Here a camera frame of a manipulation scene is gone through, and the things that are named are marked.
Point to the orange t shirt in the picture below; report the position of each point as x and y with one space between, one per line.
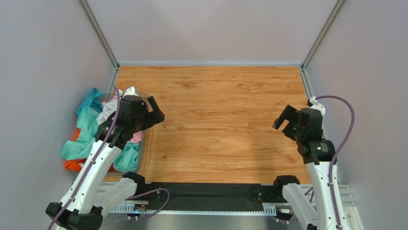
77 165

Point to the blue t shirt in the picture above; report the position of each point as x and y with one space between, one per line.
92 101

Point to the white t shirt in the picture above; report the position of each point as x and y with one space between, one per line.
108 108

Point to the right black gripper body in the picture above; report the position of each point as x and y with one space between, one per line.
291 120

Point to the clear plastic bin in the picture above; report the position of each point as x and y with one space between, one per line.
131 157

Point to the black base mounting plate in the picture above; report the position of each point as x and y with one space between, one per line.
210 196

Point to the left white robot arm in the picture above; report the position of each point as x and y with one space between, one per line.
81 208

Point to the teal t shirt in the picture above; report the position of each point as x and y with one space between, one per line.
80 148

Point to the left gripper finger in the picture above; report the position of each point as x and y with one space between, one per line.
148 124
156 114

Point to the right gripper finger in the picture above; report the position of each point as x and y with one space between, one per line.
290 131
289 114

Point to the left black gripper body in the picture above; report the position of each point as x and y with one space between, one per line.
144 120

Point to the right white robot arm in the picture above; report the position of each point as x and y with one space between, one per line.
327 213

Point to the pink t shirt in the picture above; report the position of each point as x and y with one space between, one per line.
136 136

